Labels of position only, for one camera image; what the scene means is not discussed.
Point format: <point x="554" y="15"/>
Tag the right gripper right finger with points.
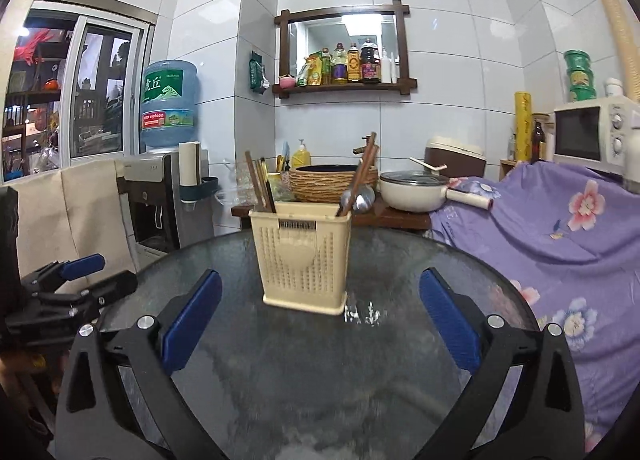
<point x="545" y="418"/>

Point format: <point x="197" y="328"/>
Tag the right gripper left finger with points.
<point x="95" y="420"/>

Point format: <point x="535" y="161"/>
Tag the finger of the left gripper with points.
<point x="56" y="274"/>
<point x="103" y="293"/>

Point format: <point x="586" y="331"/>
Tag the brown wooden chopstick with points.
<point x="364" y="168"/>
<point x="371" y="140"/>
<point x="261" y="181"/>
<point x="260" y="202"/>

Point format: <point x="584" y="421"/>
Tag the cream perforated utensil basket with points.
<point x="302" y="251"/>

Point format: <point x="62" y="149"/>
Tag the black gold-band chopstick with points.
<point x="267" y="187"/>

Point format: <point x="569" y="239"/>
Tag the wooden-handled steel spoon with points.
<point x="347" y="200"/>

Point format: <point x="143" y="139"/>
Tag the large steel spoon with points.
<point x="365" y="199"/>

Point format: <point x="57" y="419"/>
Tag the beige cloth cover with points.
<point x="69" y="214"/>

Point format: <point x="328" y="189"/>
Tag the white water dispenser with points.
<point x="161" y="215"/>

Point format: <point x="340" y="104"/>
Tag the paper cup holder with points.
<point x="192" y="175"/>

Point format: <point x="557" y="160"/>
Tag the round glass table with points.
<point x="373" y="382"/>

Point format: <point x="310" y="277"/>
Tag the purple floral cloth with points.
<point x="568" y="240"/>

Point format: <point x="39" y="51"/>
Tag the sliding window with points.
<point x="71" y="75"/>

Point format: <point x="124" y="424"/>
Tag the clear plastic bag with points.
<point x="236" y="187"/>

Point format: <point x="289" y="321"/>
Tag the blue water bottle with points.
<point x="167" y="110"/>

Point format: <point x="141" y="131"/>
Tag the wooden side counter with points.
<point x="380" y="215"/>

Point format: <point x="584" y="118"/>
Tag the yellow soap dispenser bottle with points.
<point x="301" y="156"/>

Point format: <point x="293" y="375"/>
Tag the white pan with lid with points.
<point x="416" y="192"/>

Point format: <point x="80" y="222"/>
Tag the woven wicker basket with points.
<point x="321" y="183"/>

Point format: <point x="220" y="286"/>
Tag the brown white rice cooker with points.
<point x="450" y="158"/>

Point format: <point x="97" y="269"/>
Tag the dark glass bottle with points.
<point x="538" y="143"/>

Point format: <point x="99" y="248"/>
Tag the white microwave oven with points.
<point x="595" y="134"/>

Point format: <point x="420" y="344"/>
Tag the brass faucet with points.
<point x="362" y="150"/>

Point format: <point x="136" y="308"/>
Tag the yellow wrap roll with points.
<point x="523" y="126"/>

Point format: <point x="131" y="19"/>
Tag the green stacked containers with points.
<point x="580" y="76"/>

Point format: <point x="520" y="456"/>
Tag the dark soy sauce bottle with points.
<point x="370" y="62"/>

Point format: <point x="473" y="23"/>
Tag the tall yellow rolled mat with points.
<point x="626" y="48"/>

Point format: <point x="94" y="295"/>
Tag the wooden framed wall shelf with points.
<point x="319" y="50"/>

